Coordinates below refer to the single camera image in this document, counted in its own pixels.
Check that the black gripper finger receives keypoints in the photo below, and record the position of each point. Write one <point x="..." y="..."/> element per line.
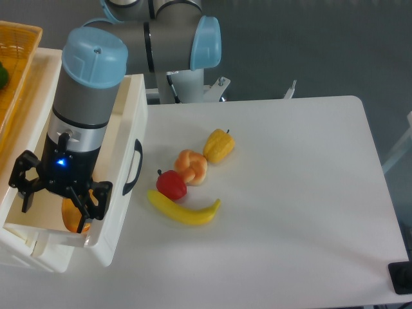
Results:
<point x="27" y="200"/>
<point x="75" y="217"/>

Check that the black drawer handle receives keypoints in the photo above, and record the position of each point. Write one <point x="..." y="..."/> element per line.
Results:
<point x="134" y="168"/>

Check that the yellow bell pepper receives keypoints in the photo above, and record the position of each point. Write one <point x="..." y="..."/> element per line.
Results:
<point x="218" y="145"/>

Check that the yellow woven basket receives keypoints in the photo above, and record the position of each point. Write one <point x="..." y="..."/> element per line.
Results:
<point x="19" y="43"/>

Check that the black device at table edge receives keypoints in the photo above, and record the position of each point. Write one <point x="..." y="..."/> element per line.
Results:
<point x="400" y="274"/>

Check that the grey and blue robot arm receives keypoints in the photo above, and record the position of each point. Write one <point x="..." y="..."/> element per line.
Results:
<point x="135" y="37"/>

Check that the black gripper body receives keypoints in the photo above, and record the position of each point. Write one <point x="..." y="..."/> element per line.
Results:
<point x="64" y="172"/>

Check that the red bell pepper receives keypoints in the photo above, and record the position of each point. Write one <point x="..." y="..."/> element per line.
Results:
<point x="171" y="185"/>

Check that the white frame at right edge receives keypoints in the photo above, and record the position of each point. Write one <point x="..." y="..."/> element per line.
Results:
<point x="399" y="149"/>

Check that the white drawer cabinet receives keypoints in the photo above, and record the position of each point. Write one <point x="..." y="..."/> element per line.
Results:
<point x="29" y="240"/>

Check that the yellow banana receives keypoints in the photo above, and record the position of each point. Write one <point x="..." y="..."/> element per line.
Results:
<point x="176" y="212"/>

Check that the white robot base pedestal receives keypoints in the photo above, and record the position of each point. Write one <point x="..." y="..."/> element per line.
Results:
<point x="182" y="87"/>

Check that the green vegetable in basket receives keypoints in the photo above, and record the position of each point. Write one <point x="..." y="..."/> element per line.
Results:
<point x="4" y="76"/>

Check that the long orange bread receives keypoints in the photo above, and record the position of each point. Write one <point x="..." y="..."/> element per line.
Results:
<point x="65" y="212"/>

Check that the white drawer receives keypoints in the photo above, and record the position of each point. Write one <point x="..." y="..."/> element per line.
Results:
<point x="127" y="123"/>

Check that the knotted bread roll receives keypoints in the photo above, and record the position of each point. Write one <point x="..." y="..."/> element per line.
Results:
<point x="191" y="166"/>

